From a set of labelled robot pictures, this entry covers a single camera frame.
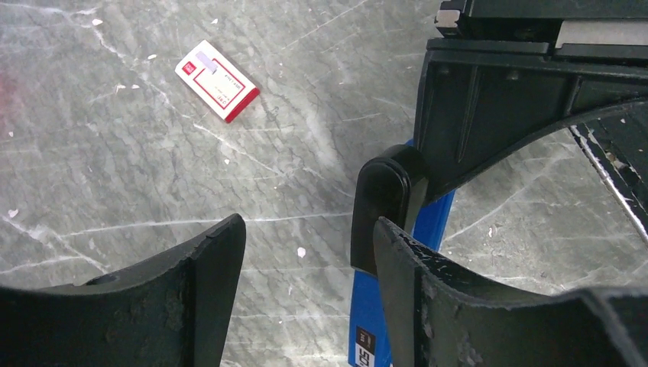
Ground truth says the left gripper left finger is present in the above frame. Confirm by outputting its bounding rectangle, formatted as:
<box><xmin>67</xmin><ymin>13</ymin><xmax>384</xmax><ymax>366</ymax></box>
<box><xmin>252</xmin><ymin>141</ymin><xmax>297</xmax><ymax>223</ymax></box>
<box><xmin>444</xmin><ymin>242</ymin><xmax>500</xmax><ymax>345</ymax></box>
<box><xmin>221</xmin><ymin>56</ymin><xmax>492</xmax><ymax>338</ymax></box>
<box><xmin>1</xmin><ymin>214</ymin><xmax>246</xmax><ymax>366</ymax></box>

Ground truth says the blue stapler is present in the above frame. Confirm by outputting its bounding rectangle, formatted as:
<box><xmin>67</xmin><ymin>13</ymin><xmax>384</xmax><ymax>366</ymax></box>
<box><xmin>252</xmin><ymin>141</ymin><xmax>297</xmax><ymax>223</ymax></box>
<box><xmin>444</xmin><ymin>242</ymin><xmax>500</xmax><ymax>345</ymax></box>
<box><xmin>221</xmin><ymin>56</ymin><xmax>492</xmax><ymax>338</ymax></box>
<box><xmin>348</xmin><ymin>142</ymin><xmax>454</xmax><ymax>366</ymax></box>

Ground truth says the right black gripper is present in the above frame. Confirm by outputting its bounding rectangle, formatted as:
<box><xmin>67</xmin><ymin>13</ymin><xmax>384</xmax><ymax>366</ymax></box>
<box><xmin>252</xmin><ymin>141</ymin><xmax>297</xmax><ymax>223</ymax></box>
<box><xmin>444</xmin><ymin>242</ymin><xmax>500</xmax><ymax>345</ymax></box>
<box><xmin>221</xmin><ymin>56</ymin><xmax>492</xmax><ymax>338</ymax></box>
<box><xmin>414</xmin><ymin>1</ymin><xmax>647</xmax><ymax>202</ymax></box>

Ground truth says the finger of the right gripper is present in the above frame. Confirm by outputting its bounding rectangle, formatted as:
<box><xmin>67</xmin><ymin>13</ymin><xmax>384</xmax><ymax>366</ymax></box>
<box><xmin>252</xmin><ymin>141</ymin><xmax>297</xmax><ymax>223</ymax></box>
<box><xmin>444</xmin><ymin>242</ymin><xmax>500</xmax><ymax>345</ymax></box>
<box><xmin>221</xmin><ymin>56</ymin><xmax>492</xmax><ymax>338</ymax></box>
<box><xmin>569</xmin><ymin>109</ymin><xmax>647</xmax><ymax>240</ymax></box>

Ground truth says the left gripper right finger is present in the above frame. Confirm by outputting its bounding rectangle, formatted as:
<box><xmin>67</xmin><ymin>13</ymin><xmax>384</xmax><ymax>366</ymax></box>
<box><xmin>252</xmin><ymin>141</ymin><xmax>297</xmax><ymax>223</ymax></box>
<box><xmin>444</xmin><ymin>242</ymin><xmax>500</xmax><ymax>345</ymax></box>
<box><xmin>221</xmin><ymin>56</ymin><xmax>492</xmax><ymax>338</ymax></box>
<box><xmin>394</xmin><ymin>242</ymin><xmax>647</xmax><ymax>366</ymax></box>

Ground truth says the red white staple box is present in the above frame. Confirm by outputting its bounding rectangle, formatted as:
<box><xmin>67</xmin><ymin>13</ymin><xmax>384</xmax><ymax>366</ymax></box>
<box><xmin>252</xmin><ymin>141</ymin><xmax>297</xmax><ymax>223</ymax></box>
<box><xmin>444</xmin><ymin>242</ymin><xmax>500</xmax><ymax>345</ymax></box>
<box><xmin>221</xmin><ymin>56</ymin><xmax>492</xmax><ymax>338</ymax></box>
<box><xmin>174</xmin><ymin>40</ymin><xmax>261</xmax><ymax>123</ymax></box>

